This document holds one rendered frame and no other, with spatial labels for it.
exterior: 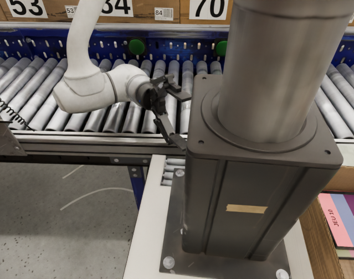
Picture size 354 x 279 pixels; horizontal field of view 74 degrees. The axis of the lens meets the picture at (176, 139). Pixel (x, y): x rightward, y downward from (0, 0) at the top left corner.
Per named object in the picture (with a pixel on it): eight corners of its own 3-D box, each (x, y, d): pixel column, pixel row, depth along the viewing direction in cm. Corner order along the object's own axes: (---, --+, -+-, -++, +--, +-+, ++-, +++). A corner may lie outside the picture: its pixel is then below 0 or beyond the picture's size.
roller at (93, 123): (83, 143, 80) (78, 132, 76) (116, 66, 116) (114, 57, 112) (97, 143, 80) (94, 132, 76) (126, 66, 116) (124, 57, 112)
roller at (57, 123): (45, 141, 80) (39, 131, 76) (90, 66, 116) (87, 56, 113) (60, 142, 80) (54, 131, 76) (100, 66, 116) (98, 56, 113)
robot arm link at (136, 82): (153, 98, 79) (162, 104, 75) (128, 104, 75) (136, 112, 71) (151, 71, 74) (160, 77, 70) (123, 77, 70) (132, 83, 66)
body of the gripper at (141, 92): (157, 78, 70) (173, 88, 63) (159, 104, 75) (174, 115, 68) (134, 83, 67) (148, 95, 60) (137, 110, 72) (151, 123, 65)
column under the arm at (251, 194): (292, 288, 45) (415, 201, 22) (159, 272, 47) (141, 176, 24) (269, 177, 64) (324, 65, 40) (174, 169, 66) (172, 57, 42)
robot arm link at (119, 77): (155, 99, 80) (119, 110, 75) (137, 84, 91) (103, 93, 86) (152, 68, 74) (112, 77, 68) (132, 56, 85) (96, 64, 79)
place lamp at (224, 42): (215, 56, 107) (216, 41, 102) (214, 55, 108) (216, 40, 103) (230, 57, 107) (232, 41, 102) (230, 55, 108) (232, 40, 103)
